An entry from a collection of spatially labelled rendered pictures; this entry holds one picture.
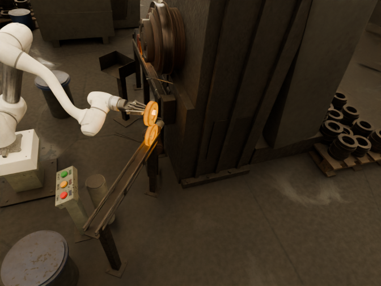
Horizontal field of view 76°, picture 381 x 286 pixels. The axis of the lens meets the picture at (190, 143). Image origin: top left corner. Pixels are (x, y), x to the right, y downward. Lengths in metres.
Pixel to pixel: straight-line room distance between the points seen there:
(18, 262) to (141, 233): 0.80
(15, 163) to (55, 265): 0.81
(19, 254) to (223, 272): 1.28
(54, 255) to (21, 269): 0.16
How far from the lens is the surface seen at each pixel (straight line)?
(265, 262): 2.11
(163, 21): 1.65
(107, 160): 2.46
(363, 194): 2.93
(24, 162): 2.05
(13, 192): 2.48
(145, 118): 1.46
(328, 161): 2.77
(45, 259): 1.64
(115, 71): 2.51
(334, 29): 1.84
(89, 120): 1.55
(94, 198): 1.76
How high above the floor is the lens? 1.87
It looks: 46 degrees down
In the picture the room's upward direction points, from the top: 8 degrees clockwise
